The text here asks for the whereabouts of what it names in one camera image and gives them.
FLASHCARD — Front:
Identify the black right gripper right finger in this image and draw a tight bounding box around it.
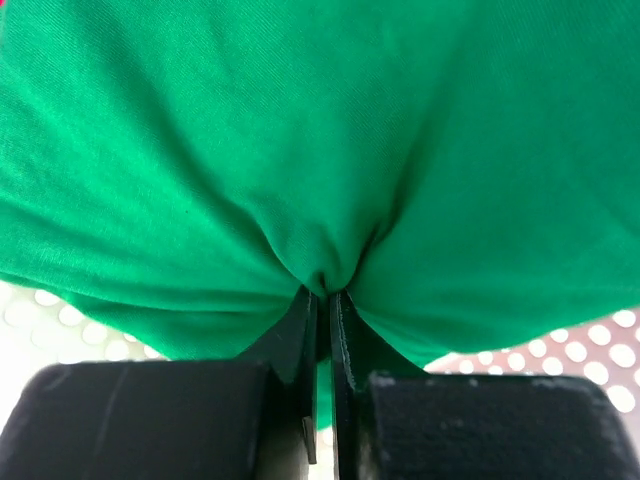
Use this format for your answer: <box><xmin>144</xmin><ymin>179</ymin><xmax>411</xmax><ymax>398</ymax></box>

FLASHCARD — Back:
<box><xmin>329</xmin><ymin>292</ymin><xmax>639</xmax><ymax>480</ymax></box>

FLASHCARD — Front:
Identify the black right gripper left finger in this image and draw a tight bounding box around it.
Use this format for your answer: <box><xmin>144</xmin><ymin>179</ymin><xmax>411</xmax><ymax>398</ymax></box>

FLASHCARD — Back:
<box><xmin>1</xmin><ymin>289</ymin><xmax>318</xmax><ymax>480</ymax></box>

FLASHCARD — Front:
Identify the green t-shirt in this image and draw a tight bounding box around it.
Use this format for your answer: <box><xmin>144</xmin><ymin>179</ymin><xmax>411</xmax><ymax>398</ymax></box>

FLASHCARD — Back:
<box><xmin>0</xmin><ymin>0</ymin><xmax>640</xmax><ymax>431</ymax></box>

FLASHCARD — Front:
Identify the white perforated laundry basket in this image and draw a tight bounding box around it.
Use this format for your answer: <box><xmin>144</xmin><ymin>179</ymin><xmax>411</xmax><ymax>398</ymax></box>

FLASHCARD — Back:
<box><xmin>1</xmin><ymin>283</ymin><xmax>639</xmax><ymax>417</ymax></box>

